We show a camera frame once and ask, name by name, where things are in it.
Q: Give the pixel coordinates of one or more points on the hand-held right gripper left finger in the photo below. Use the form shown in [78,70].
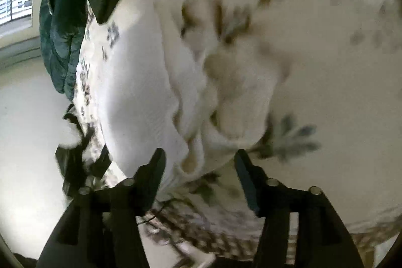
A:
[155,173]

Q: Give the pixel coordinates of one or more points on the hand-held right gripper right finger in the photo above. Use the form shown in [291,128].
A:
[248,180]

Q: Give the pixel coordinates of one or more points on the white knit sweater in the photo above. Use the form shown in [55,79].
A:
[135,98]

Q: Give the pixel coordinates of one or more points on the black hanging clothes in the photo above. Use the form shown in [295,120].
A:
[73,161]

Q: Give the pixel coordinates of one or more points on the floral bed sheet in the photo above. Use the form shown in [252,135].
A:
[329,82]

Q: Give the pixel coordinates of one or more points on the dark green quilt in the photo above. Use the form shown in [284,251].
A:
[62,35]

